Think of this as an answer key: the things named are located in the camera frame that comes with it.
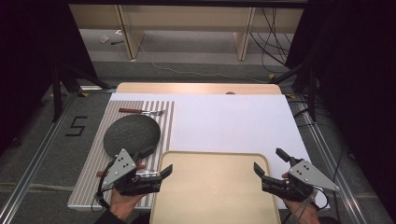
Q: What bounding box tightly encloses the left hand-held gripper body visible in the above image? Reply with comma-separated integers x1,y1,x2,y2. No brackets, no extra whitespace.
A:
102,147,163,197

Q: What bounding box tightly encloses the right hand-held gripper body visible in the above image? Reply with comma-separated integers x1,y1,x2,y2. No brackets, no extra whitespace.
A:
262,159,341,203

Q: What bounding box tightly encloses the person's left hand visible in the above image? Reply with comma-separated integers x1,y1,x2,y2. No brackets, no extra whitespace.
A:
109,188,144,222

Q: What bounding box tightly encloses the person's right hand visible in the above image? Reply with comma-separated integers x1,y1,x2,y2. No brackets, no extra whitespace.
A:
281,173,321,224

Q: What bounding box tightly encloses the black round plate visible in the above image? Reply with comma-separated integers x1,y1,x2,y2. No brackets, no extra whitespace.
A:
103,114,162,159

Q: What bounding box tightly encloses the striped placemat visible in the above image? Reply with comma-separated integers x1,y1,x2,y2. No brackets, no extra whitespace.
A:
67,100,177,210

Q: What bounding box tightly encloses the beige plastic tray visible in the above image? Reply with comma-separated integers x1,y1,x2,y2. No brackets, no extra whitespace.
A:
149,150,283,224

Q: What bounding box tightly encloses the white board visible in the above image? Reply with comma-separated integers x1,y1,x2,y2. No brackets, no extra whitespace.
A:
109,92,332,210

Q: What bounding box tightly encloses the black metal stand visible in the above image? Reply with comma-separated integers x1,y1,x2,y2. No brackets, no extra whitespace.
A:
273,59,319,123
41,59,118,123

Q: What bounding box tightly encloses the light wooden table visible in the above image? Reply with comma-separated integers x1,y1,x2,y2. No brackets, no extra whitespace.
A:
115,81,283,95

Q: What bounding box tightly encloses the black curtain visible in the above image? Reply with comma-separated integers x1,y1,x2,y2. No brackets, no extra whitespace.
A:
285,0,396,220
0,0,101,157

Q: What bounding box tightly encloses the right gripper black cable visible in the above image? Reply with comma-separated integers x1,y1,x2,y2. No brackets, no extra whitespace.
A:
281,186,331,224

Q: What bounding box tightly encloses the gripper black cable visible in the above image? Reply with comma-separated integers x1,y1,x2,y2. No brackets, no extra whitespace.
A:
281,186,331,224
91,160,116,213

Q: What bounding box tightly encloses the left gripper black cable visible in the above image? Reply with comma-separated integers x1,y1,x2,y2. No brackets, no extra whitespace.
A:
91,160,116,213

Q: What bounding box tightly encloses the brown-handled metal fork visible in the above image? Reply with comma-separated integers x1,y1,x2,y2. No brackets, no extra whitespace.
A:
118,107,166,117

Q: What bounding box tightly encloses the black floor cable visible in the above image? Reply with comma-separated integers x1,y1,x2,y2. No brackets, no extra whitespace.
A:
291,99,316,129

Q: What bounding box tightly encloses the aluminium floor rail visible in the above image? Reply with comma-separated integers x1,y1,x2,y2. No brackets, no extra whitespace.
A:
0,92,78,224
295,99,370,224

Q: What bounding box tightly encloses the white floor cable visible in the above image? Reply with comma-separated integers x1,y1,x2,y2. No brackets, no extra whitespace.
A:
132,29,271,85

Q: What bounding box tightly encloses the black cable bundle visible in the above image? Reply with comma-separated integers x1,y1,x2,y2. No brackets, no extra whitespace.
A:
248,7,297,77

